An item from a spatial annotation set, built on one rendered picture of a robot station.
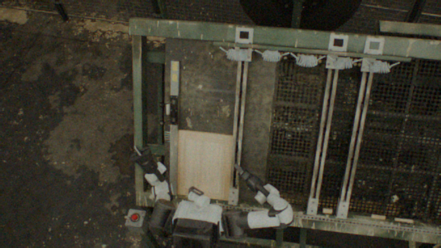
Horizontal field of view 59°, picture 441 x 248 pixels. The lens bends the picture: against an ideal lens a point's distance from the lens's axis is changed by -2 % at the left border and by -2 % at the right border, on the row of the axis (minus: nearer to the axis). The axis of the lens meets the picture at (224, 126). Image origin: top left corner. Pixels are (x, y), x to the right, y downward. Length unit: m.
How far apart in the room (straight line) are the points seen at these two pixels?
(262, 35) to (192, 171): 1.05
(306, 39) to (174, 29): 0.77
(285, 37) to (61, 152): 2.86
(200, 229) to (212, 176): 0.62
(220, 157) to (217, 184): 0.21
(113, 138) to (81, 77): 1.02
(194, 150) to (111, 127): 1.87
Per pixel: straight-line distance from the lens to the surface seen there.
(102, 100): 4.64
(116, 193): 3.98
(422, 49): 2.45
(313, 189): 2.66
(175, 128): 2.62
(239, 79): 2.41
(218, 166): 2.68
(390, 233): 2.92
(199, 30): 2.37
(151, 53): 2.62
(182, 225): 2.22
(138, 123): 2.68
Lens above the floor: 3.46
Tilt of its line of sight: 56 degrees down
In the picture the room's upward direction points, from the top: 5 degrees counter-clockwise
